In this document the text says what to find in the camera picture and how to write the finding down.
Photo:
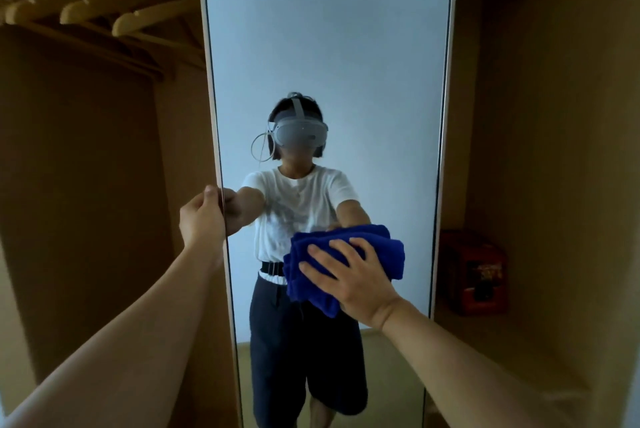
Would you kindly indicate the person's left hand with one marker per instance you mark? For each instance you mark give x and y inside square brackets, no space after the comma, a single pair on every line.
[202,225]

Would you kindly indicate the person's right hand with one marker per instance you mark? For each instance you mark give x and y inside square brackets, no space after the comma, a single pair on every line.
[357,282]

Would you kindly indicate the blue microfibre cloth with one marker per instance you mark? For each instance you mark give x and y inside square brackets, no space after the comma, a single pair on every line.
[345,240]

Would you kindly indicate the light wooden wardrobe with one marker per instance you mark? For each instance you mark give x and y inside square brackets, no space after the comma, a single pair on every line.
[540,142]

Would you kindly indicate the tall framed mirror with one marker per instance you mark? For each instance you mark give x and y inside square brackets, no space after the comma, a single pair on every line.
[350,42]

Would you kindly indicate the person's left forearm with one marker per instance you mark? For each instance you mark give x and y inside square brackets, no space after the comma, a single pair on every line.
[115,357]

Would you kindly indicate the person's right forearm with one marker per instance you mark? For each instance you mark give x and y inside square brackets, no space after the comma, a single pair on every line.
[465,377]

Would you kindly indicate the red cardboard box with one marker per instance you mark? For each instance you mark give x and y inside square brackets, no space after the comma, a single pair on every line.
[475,277]

